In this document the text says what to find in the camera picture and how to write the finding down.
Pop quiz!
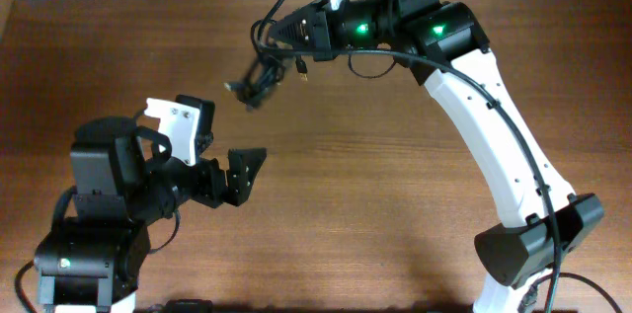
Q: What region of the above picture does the black usb cable bundle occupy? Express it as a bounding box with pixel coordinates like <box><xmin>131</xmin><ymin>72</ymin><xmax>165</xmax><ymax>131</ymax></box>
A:
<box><xmin>222</xmin><ymin>53</ymin><xmax>310</xmax><ymax>112</ymax></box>

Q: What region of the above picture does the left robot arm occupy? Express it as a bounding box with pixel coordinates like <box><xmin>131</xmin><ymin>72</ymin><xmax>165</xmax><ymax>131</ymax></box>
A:
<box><xmin>31</xmin><ymin>117</ymin><xmax>267</xmax><ymax>312</ymax></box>

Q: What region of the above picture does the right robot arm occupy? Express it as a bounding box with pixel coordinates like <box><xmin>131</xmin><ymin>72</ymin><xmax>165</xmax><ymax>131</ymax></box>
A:
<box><xmin>270</xmin><ymin>0</ymin><xmax>604</xmax><ymax>312</ymax></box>

